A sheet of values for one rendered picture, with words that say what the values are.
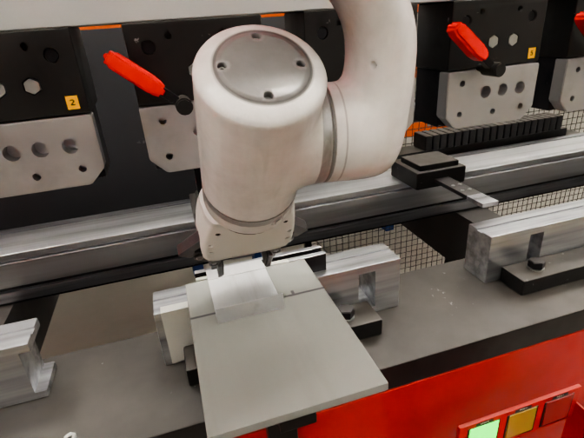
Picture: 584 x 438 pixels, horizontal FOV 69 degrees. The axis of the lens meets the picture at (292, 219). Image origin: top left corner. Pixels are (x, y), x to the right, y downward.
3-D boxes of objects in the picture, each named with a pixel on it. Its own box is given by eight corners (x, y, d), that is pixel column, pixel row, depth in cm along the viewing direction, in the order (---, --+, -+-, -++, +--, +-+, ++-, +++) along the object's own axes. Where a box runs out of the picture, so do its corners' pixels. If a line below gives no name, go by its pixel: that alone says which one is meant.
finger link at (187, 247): (232, 213, 44) (248, 230, 49) (163, 238, 45) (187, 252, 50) (235, 223, 43) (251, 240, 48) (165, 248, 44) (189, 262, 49)
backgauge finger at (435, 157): (461, 218, 78) (464, 192, 76) (390, 175, 100) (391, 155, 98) (516, 206, 81) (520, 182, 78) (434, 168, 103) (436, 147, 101)
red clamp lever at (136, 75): (107, 47, 41) (196, 104, 45) (110, 45, 45) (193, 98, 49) (98, 63, 41) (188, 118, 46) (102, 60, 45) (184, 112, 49)
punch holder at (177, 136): (152, 175, 51) (120, 23, 44) (152, 156, 58) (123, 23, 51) (274, 156, 55) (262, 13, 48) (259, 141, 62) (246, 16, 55)
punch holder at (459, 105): (443, 130, 61) (454, 0, 54) (411, 119, 68) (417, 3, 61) (530, 117, 64) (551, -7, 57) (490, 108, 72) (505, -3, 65)
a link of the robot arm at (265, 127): (297, 136, 40) (197, 142, 38) (328, 15, 28) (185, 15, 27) (315, 215, 37) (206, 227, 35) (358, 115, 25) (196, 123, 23)
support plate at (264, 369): (209, 446, 38) (207, 438, 38) (186, 289, 61) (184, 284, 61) (388, 389, 43) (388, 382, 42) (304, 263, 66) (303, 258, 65)
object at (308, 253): (199, 298, 63) (195, 281, 62) (197, 287, 65) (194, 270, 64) (326, 269, 68) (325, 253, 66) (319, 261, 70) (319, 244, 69)
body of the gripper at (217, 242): (291, 149, 42) (278, 203, 52) (186, 165, 40) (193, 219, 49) (313, 216, 39) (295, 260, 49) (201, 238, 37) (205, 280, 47)
